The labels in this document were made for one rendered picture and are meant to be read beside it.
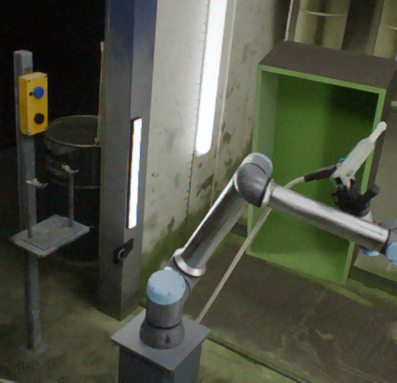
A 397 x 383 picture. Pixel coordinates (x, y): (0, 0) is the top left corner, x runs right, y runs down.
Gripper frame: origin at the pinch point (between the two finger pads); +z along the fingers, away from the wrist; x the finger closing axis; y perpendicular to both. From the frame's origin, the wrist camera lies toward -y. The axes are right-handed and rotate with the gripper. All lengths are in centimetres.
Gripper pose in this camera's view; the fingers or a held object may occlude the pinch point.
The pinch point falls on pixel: (342, 164)
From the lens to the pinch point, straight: 206.3
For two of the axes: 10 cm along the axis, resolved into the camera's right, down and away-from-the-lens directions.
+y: -7.3, 1.7, 6.6
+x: 5.2, -4.9, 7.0
